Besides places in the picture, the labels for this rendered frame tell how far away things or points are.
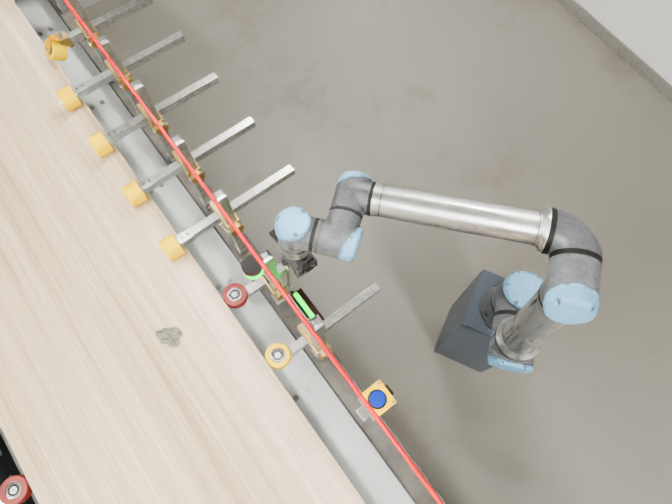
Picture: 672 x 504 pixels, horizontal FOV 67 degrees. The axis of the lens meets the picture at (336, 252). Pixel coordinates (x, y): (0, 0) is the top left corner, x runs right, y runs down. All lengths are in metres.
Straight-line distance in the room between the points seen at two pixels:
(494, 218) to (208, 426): 1.03
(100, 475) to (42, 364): 0.40
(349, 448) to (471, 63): 2.44
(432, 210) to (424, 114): 1.92
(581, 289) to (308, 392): 1.06
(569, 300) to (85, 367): 1.41
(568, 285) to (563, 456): 1.59
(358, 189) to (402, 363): 1.42
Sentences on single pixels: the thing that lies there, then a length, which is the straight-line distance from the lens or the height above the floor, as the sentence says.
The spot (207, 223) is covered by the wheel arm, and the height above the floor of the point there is 0.96.
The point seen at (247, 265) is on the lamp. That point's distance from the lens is 1.49.
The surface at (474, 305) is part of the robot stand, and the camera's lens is 2.08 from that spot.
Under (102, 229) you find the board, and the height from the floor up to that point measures 0.90.
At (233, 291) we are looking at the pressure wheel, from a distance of 1.74.
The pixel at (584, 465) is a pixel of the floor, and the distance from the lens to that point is 2.79.
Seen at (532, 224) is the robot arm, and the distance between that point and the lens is 1.32.
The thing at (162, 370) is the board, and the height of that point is 0.90.
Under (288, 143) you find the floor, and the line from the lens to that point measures 3.03.
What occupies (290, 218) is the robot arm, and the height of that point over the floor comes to 1.38.
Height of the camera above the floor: 2.54
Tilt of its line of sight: 69 degrees down
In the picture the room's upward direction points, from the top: 1 degrees clockwise
